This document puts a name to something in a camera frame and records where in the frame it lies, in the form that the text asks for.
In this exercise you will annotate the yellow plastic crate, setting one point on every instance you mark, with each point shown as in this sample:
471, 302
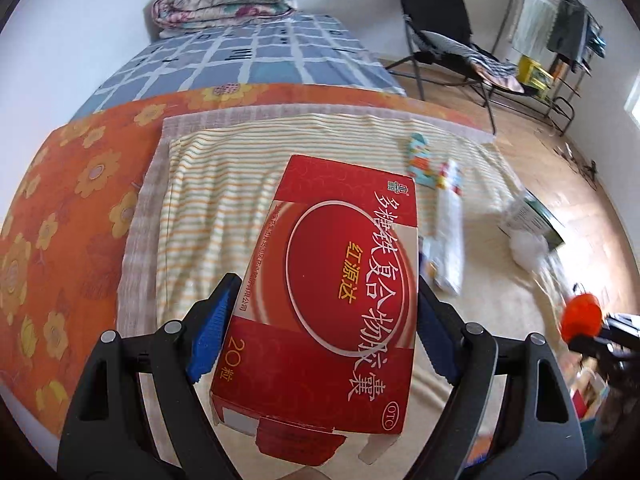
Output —
532, 72

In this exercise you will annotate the white plastic bag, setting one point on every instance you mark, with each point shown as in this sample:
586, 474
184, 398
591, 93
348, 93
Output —
527, 250

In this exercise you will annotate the red medicine box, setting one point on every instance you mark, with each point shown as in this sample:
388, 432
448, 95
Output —
325, 285

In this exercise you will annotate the green striped hanging towel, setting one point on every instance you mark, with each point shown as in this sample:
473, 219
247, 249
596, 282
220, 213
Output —
537, 15

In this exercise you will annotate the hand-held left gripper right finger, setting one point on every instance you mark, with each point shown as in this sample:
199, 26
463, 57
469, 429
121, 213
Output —
435, 340

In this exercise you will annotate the orange round cap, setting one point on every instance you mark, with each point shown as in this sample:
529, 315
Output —
580, 317

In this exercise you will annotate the white plastic packet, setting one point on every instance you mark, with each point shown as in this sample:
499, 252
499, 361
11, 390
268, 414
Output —
447, 220

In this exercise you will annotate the black folding chair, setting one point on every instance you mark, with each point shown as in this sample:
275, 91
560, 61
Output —
435, 0

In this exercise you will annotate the blue plaid bed sheet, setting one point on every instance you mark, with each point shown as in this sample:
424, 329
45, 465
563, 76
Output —
250, 55

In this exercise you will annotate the dark hanging garment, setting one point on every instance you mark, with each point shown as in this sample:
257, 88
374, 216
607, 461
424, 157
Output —
570, 30

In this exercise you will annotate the metal clothes rack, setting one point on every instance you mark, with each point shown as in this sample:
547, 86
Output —
567, 102

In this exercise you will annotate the folded floral quilt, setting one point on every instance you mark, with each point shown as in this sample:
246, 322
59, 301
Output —
225, 5

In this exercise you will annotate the striped clothes pile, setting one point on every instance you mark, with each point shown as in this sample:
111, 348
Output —
480, 62

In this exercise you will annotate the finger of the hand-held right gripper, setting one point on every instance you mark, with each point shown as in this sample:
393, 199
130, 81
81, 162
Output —
615, 332

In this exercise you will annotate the orange floral sheet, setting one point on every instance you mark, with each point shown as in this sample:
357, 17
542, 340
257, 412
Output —
65, 210

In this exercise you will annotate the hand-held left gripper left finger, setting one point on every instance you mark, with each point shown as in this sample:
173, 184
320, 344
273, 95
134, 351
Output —
215, 325

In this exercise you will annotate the yellow striped cloth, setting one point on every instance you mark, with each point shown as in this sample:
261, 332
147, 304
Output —
225, 200

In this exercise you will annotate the green and white cardboard box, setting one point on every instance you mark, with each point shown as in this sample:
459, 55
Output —
525, 215

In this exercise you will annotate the colourful snack packet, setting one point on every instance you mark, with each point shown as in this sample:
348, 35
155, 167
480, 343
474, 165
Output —
420, 160

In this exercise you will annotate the teal hanging garment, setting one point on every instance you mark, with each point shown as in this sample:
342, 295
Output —
597, 37

